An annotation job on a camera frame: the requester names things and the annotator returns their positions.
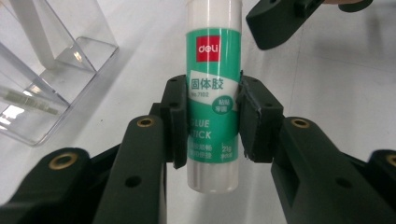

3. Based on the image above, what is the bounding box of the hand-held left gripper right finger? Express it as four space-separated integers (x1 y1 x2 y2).
235 74 396 224

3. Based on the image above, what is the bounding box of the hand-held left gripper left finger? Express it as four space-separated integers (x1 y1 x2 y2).
92 74 190 224

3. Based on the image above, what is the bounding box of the green and white glue stick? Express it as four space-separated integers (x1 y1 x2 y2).
185 0 243 194

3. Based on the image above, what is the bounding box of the clear pen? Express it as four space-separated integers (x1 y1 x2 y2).
0 87 60 116

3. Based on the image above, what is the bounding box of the clear plastic organizer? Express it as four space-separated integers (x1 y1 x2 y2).
0 0 120 147

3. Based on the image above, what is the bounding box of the white pen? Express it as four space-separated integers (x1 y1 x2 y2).
8 0 62 71

